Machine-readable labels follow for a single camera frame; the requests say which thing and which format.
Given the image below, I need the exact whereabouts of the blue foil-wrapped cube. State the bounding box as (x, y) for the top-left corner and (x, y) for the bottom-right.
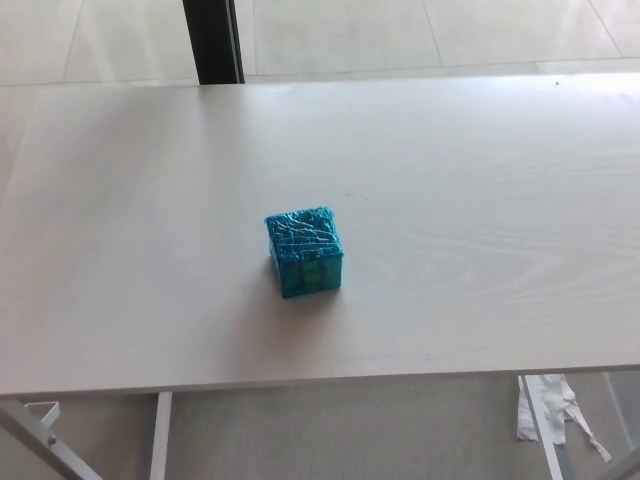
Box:
(263, 203), (347, 301)

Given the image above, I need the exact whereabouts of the white table leg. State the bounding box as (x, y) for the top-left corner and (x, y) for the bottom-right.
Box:
(522, 374), (569, 480)
(148, 392), (174, 480)

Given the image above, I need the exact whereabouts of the torn white paper strip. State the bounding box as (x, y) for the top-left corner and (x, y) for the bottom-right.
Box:
(516, 373), (614, 462)

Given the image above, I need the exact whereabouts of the white diagonal table brace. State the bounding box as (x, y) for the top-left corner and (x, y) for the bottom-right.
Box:
(0, 399), (104, 480)

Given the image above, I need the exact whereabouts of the black door frame post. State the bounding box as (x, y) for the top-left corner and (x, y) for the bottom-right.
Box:
(182, 0), (246, 85)

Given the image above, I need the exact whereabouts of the white table frame bar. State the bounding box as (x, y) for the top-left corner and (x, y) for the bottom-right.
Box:
(604, 372), (640, 451)

